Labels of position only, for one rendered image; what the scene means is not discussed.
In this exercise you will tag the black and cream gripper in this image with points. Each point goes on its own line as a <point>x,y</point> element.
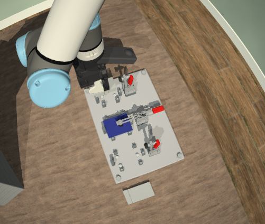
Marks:
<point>90,73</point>

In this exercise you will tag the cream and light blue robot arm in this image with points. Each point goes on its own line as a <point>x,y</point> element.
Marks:
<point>72,29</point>

